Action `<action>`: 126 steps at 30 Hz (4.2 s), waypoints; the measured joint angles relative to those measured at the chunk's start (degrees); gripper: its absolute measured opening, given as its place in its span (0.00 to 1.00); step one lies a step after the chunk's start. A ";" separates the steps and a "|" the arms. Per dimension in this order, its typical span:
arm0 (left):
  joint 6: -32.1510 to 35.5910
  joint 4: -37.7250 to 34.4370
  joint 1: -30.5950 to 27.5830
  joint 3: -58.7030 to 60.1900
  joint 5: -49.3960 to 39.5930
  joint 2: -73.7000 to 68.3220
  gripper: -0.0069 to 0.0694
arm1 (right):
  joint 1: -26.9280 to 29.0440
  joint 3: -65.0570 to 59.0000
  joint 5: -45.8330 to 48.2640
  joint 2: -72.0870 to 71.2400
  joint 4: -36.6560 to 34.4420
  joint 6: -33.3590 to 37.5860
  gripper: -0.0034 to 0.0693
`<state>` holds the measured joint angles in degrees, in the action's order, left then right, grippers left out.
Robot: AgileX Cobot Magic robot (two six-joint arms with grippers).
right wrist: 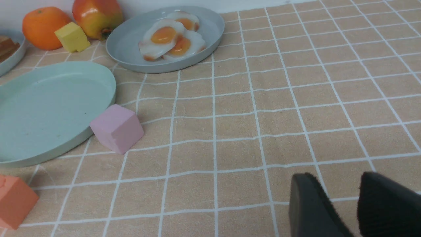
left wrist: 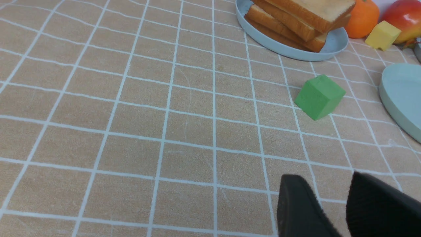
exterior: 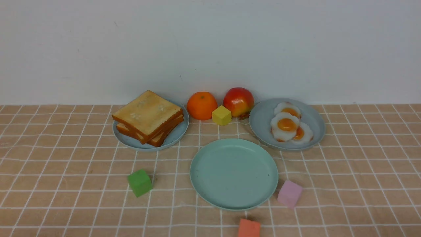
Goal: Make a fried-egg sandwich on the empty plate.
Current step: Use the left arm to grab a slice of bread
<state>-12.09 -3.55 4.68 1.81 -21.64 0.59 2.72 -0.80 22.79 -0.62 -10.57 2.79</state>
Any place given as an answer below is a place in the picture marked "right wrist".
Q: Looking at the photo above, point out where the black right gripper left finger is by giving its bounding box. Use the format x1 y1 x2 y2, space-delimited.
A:
289 173 354 237

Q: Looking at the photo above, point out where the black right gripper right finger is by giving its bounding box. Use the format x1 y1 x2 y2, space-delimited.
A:
357 172 421 237

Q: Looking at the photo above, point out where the fried egg toy front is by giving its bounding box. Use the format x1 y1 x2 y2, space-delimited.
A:
138 18 185 61

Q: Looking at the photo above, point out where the fried egg toy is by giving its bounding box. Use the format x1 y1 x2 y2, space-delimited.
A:
161 30 207 61
167 11 200 32
138 18 185 61

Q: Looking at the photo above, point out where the toast slice toy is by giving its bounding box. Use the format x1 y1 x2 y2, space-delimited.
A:
0 36 20 63

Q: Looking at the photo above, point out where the checkered beige tablecloth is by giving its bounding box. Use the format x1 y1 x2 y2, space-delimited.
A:
1 0 421 237

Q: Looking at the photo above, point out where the fried egg toy right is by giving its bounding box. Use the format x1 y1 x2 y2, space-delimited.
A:
161 30 207 61

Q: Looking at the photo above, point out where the pink foam cube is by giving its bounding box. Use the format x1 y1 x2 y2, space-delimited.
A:
90 104 145 154

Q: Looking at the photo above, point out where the fried egg toy back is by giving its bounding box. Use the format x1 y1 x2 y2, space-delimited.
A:
167 11 200 32

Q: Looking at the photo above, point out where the grey-blue egg plate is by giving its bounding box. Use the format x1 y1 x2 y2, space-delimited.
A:
106 6 225 74

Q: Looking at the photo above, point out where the light green centre plate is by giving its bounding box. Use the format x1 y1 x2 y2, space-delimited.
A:
0 61 117 168

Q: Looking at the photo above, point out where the red yellow apple toy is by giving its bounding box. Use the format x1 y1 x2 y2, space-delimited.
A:
72 0 124 41

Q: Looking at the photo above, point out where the orange foam cube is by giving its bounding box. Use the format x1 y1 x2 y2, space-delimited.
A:
0 175 39 230

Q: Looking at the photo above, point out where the yellow foam cube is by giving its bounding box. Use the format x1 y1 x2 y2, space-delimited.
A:
55 22 91 53

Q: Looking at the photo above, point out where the orange fruit toy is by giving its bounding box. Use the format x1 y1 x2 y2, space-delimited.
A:
22 6 72 51

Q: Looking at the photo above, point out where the blue bread plate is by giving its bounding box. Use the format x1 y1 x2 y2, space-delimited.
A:
0 28 28 76

